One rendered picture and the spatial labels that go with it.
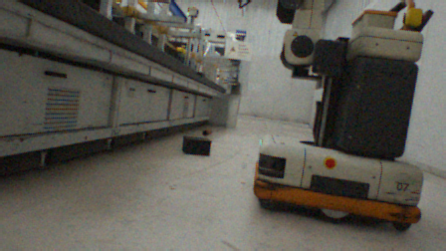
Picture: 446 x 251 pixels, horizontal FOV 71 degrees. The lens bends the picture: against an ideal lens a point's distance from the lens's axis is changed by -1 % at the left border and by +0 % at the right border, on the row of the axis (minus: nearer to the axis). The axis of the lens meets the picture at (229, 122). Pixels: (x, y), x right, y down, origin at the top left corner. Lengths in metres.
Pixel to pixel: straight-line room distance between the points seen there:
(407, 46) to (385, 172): 0.51
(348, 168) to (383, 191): 0.16
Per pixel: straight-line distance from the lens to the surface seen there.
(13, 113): 1.49
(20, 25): 1.13
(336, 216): 1.39
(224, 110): 6.01
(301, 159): 1.30
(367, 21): 1.60
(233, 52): 5.93
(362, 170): 1.36
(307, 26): 1.54
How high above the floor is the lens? 0.41
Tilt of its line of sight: 3 degrees down
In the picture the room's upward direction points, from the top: 8 degrees clockwise
